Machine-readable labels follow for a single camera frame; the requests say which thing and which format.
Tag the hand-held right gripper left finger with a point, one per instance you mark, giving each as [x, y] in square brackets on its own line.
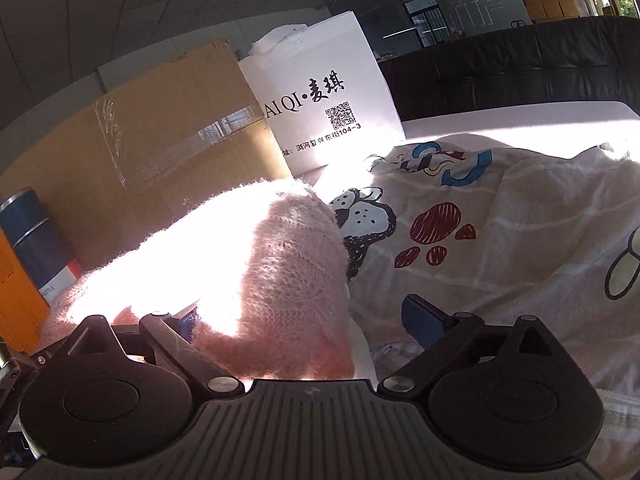
[186, 319]

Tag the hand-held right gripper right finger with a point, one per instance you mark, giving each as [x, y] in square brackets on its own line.
[421, 321]

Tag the pink knitted sweater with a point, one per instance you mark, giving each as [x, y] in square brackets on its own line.
[290, 270]

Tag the orange printed box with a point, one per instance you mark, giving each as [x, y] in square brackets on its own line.
[17, 300]

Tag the cartoon printed bedsheet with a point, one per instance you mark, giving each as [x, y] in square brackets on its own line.
[500, 240]

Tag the dark blue thermos bottle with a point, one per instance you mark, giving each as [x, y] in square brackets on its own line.
[40, 245]

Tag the brown cardboard box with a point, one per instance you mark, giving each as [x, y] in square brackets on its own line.
[165, 140]

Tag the white paper bag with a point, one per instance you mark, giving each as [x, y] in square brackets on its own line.
[320, 100]

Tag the black sofa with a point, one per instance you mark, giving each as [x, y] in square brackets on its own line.
[510, 65]

